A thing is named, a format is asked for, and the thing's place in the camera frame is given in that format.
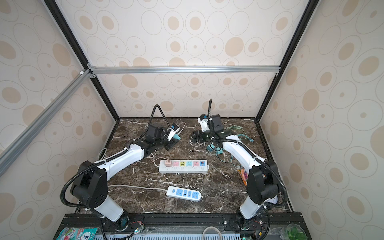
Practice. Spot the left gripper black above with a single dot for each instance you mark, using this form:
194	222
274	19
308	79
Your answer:
172	144

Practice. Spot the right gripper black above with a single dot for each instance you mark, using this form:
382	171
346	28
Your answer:
195	136

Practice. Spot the teal charger plug front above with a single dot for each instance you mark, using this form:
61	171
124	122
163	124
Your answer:
176	136

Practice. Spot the teal charger plug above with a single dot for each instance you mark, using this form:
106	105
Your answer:
218	150
176	136
210	147

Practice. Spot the long white colourful power strip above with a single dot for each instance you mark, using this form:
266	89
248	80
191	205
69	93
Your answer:
184	167

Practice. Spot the short white blue power strip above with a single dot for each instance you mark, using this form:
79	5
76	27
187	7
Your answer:
184	194

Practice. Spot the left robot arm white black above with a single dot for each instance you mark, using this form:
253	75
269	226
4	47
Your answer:
88	188

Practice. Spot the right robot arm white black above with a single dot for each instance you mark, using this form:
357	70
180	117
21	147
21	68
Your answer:
265	187

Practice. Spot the colourful candy bag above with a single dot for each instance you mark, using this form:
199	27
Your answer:
244	176

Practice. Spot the clear cup with green leaves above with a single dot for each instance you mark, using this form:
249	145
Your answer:
293	232

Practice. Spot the green snack packet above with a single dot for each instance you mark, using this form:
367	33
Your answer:
77	234

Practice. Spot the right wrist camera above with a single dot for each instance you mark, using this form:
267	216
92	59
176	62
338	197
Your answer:
203	120

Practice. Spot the horizontal aluminium rail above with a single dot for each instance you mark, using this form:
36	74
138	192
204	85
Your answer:
185	70

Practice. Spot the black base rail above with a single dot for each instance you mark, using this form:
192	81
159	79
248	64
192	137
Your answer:
271	226

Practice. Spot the diagonal aluminium rail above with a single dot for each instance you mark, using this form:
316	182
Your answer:
27	136

